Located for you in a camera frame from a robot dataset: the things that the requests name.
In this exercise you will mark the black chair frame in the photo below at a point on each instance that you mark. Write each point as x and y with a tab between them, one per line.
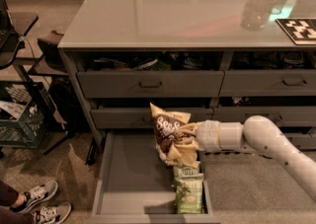
14	27

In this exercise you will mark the green plastic crate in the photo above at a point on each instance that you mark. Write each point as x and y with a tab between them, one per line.
22	122

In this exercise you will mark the black white marker board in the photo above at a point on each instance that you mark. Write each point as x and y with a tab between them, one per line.
302	31

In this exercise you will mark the brown sea salt chip bag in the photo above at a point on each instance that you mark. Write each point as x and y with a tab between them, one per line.
166	137

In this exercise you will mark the person leg maroon trousers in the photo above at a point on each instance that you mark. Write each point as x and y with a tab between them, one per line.
11	199

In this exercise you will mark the middle right drawer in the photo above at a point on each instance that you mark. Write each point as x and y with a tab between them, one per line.
281	116

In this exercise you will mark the grey sneaker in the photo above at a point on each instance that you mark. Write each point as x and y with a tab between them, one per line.
56	214
27	200

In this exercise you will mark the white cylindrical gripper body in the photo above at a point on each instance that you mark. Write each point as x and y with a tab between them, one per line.
207	135

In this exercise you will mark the grey cabinet with counter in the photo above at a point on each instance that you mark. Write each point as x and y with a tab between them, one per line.
222	26

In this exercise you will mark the middle left drawer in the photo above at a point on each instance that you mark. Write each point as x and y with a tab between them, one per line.
111	118

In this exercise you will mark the open bottom left drawer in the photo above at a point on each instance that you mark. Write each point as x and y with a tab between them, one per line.
135	186

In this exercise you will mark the front green chip bag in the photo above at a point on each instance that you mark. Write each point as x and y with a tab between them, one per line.
189	194

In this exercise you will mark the lower grey sneaker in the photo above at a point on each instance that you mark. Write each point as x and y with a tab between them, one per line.
56	214

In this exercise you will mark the snacks in top left drawer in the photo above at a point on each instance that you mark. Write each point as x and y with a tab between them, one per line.
155	61

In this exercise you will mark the upper grey sneaker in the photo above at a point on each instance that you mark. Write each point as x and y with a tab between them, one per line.
27	200

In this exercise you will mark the top left drawer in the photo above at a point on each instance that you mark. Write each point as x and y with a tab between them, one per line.
150	84

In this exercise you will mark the snacks in drawer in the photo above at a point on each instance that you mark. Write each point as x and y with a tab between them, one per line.
155	61
273	60

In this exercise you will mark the snacks in top right drawer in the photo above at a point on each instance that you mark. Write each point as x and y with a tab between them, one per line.
273	60

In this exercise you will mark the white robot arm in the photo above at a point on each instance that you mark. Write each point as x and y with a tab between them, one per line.
257	135

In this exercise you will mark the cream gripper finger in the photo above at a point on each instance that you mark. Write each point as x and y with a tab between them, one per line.
188	129
188	154

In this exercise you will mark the top right drawer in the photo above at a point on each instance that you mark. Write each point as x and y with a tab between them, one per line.
267	83

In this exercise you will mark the green chip bag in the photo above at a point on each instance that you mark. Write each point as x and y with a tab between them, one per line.
189	194
185	171

